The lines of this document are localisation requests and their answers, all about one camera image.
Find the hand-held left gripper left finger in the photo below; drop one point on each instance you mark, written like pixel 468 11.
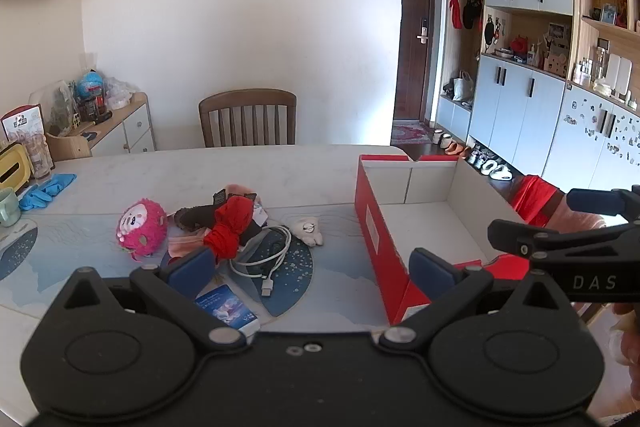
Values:
pixel 192 271

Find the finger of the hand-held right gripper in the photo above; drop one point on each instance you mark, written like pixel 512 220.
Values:
pixel 592 201
pixel 520 237

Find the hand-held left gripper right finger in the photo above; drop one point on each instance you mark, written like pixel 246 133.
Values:
pixel 432 273

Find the blue card box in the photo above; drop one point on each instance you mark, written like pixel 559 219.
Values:
pixel 227 307

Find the red knit cloth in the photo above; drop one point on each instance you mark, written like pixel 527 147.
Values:
pixel 230 227

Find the red cardboard box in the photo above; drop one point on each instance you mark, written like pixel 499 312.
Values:
pixel 380 237

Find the pink plush toy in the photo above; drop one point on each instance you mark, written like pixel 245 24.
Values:
pixel 142 229

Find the black patterned pouch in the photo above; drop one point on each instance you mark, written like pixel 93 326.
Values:
pixel 220 198

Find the white paper tag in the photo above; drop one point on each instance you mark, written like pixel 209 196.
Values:
pixel 259 213

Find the person's right hand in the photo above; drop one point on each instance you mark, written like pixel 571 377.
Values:
pixel 632 347

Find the pink cloth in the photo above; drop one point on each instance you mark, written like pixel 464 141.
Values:
pixel 580 219

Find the white cabinet with magnets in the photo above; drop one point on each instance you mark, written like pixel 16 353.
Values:
pixel 595 142

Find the row of shoes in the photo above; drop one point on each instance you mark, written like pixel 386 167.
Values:
pixel 492 167

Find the blue printed table mat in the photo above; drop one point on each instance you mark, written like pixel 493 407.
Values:
pixel 330 277

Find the white lower cabinet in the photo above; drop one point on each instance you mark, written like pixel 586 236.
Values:
pixel 515 117

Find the white plush toy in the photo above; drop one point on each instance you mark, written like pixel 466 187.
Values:
pixel 306 231

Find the low bench cabinet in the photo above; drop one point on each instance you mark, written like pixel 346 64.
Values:
pixel 452 117

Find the patterned doormat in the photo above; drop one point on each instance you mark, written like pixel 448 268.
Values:
pixel 411 134

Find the wooden sideboard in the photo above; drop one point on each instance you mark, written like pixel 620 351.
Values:
pixel 132 127

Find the white tote bag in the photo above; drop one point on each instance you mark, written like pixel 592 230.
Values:
pixel 464 88

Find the blue glove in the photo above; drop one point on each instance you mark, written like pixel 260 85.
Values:
pixel 59 183
pixel 34 199

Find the wooden chair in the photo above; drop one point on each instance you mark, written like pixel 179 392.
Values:
pixel 247 117

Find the wooden tray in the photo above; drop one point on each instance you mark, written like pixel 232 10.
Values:
pixel 67 146

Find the patterned glass cup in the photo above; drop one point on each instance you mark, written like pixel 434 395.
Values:
pixel 39 157

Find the clear plastic bag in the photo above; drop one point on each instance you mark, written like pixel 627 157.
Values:
pixel 117 93

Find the green mug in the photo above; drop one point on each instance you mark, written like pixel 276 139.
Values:
pixel 7 207

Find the yellow tissue box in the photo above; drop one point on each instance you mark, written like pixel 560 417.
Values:
pixel 12 169

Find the blue globe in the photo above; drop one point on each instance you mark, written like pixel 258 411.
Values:
pixel 90 83

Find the hanging black bag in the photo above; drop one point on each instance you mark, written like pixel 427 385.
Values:
pixel 471 11

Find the red framed photo stand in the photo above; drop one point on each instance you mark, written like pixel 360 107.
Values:
pixel 22 122

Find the brown entrance door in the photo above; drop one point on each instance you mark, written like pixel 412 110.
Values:
pixel 412 32

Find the hanging red bag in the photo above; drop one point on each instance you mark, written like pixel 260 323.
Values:
pixel 455 12

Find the brown heart-shaped frame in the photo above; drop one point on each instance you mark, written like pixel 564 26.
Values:
pixel 195 217

